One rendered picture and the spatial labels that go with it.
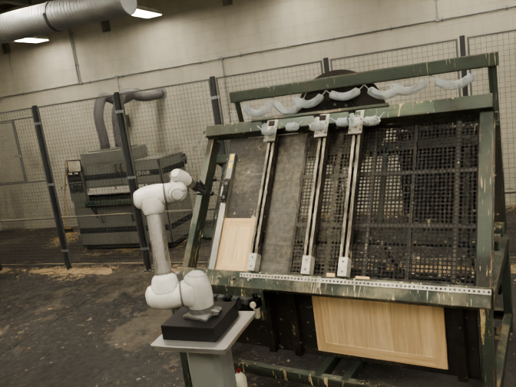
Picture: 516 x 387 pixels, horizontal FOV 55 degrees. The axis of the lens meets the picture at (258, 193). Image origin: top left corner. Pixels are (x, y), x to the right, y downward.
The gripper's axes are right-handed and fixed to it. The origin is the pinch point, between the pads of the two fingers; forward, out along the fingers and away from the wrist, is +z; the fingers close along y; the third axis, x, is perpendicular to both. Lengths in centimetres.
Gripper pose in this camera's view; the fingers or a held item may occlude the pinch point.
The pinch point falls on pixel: (206, 193)
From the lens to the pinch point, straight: 390.4
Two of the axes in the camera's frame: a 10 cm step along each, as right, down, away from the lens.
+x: 8.6, -0.2, -5.1
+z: 4.9, 3.4, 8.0
